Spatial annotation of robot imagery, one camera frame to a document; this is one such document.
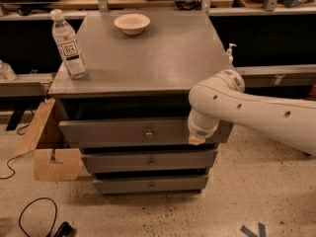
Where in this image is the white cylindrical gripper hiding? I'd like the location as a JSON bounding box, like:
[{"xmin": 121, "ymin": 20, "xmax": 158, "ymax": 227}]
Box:
[{"xmin": 188, "ymin": 109, "xmax": 219, "ymax": 145}]

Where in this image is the grey top drawer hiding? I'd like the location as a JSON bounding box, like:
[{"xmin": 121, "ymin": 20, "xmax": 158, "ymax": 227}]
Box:
[{"xmin": 58, "ymin": 117, "xmax": 234, "ymax": 149}]

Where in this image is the grey drawer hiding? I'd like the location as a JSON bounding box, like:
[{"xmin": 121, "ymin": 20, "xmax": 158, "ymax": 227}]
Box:
[
  {"xmin": 58, "ymin": 117, "xmax": 234, "ymax": 149},
  {"xmin": 82, "ymin": 149, "xmax": 217, "ymax": 173},
  {"xmin": 93, "ymin": 175, "xmax": 208, "ymax": 195}
]

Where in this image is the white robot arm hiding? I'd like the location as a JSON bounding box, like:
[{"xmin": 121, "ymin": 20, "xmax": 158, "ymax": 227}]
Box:
[{"xmin": 188, "ymin": 69, "xmax": 316, "ymax": 156}]

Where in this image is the grey middle drawer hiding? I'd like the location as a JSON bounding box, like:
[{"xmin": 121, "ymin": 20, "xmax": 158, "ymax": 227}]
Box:
[{"xmin": 82, "ymin": 149, "xmax": 217, "ymax": 173}]

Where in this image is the grey drawer cabinet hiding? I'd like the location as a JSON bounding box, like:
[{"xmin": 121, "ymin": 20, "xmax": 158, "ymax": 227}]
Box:
[{"xmin": 49, "ymin": 12, "xmax": 232, "ymax": 181}]

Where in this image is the grey bottom drawer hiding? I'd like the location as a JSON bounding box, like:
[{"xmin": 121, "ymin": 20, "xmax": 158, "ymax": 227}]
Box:
[{"xmin": 93, "ymin": 175, "xmax": 208, "ymax": 195}]

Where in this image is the white pump dispenser bottle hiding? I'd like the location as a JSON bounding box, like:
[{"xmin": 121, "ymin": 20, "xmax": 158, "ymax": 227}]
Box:
[{"xmin": 226, "ymin": 43, "xmax": 237, "ymax": 64}]

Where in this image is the white paper bowl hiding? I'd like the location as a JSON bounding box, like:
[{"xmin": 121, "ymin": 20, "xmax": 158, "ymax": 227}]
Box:
[{"xmin": 114, "ymin": 14, "xmax": 150, "ymax": 36}]

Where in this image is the clear tea bottle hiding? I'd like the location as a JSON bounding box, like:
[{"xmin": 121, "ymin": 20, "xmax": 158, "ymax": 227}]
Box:
[{"xmin": 50, "ymin": 9, "xmax": 87, "ymax": 79}]

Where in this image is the wooden plank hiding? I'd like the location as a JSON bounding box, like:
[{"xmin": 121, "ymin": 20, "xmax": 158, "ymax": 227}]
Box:
[{"xmin": 15, "ymin": 99, "xmax": 55, "ymax": 156}]

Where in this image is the black floor cable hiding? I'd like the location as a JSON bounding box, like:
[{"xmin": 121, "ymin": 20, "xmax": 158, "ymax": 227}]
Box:
[{"xmin": 18, "ymin": 197, "xmax": 73, "ymax": 237}]

